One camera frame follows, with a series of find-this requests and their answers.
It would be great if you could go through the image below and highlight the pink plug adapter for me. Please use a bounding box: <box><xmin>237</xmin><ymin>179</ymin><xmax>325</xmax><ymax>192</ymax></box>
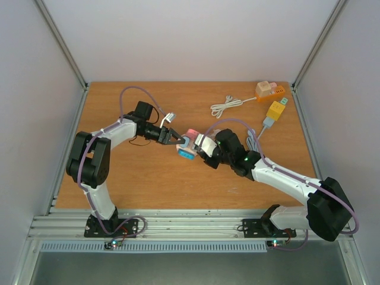
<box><xmin>185</xmin><ymin>129</ymin><xmax>200</xmax><ymax>141</ymax></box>

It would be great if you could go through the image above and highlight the white coiled cable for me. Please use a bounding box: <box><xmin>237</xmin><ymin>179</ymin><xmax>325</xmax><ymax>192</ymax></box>
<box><xmin>210</xmin><ymin>94</ymin><xmax>258</xmax><ymax>119</ymax></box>

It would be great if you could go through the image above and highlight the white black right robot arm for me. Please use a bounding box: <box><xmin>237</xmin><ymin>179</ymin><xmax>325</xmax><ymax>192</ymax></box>
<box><xmin>195</xmin><ymin>129</ymin><xmax>354</xmax><ymax>242</ymax></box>

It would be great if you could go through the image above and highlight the light blue usb charger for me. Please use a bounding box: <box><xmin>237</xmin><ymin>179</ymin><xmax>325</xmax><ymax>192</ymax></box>
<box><xmin>179</xmin><ymin>136</ymin><xmax>194</xmax><ymax>148</ymax></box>

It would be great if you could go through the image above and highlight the left controller board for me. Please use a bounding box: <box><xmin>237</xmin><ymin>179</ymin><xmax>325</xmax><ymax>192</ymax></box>
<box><xmin>104</xmin><ymin>240</ymin><xmax>123</xmax><ymax>250</ymax></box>

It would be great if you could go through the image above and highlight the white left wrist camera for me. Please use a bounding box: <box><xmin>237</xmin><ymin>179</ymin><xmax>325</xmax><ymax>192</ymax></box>
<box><xmin>160</xmin><ymin>112</ymin><xmax>176</xmax><ymax>128</ymax></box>

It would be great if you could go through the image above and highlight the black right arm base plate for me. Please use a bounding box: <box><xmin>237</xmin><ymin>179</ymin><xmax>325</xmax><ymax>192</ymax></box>
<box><xmin>237</xmin><ymin>218</ymin><xmax>297</xmax><ymax>238</ymax></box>

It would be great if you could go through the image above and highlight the grey slotted cable duct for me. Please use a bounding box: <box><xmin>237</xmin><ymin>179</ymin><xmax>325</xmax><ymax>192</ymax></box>
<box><xmin>40</xmin><ymin>240</ymin><xmax>267</xmax><ymax>254</ymax></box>

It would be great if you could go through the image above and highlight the right controller board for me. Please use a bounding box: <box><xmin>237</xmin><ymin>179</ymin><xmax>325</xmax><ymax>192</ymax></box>
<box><xmin>267</xmin><ymin>239</ymin><xmax>290</xmax><ymax>248</ymax></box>

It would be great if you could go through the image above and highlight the aluminium rail frame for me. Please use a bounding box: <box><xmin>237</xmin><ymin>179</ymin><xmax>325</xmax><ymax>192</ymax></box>
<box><xmin>18</xmin><ymin>81</ymin><xmax>362</xmax><ymax>284</ymax></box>

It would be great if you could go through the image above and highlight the yellow cube socket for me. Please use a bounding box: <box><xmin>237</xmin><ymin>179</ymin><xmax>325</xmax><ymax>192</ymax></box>
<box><xmin>266</xmin><ymin>101</ymin><xmax>286</xmax><ymax>121</ymax></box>

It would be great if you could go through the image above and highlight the round beige power strip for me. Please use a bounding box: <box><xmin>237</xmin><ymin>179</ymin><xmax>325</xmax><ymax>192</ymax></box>
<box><xmin>176</xmin><ymin>135</ymin><xmax>197</xmax><ymax>159</ymax></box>

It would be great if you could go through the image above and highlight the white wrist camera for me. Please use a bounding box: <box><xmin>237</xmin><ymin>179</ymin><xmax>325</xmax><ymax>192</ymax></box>
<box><xmin>194</xmin><ymin>134</ymin><xmax>218</xmax><ymax>159</ymax></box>
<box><xmin>160</xmin><ymin>112</ymin><xmax>176</xmax><ymax>128</ymax></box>

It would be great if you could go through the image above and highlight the grey coiled cable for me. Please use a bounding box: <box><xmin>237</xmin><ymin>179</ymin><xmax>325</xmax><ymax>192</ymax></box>
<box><xmin>245</xmin><ymin>116</ymin><xmax>276</xmax><ymax>158</ymax></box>

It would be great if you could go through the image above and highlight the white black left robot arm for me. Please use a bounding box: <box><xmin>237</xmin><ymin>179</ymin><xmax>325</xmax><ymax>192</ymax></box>
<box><xmin>66</xmin><ymin>101</ymin><xmax>185</xmax><ymax>236</ymax></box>

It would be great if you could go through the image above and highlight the controller board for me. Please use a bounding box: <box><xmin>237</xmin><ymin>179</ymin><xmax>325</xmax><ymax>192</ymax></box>
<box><xmin>267</xmin><ymin>239</ymin><xmax>290</xmax><ymax>248</ymax></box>
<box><xmin>104</xmin><ymin>240</ymin><xmax>123</xmax><ymax>250</ymax></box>

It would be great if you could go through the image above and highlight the green small plug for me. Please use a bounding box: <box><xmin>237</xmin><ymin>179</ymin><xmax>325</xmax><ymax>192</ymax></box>
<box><xmin>280</xmin><ymin>97</ymin><xmax>288</xmax><ymax>105</ymax></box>

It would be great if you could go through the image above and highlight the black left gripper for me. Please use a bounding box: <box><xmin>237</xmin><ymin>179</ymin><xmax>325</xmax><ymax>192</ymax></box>
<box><xmin>141</xmin><ymin>124</ymin><xmax>186</xmax><ymax>146</ymax></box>

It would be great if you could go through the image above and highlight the beige cube plug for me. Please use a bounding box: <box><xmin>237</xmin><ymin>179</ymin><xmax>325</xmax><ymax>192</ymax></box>
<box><xmin>255</xmin><ymin>81</ymin><xmax>272</xmax><ymax>97</ymax></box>

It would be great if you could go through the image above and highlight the orange power strip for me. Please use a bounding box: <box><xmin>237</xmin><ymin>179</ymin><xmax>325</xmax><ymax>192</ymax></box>
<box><xmin>255</xmin><ymin>85</ymin><xmax>285</xmax><ymax>103</ymax></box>

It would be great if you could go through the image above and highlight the teal plug adapter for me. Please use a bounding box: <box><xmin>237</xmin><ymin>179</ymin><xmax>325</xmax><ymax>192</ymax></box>
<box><xmin>178</xmin><ymin>149</ymin><xmax>195</xmax><ymax>160</ymax></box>

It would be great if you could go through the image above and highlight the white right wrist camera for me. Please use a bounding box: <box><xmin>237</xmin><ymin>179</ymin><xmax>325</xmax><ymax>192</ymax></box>
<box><xmin>194</xmin><ymin>134</ymin><xmax>218</xmax><ymax>159</ymax></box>

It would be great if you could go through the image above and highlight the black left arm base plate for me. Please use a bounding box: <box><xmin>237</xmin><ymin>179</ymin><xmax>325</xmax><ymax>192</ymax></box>
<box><xmin>84</xmin><ymin>215</ymin><xmax>141</xmax><ymax>238</ymax></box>

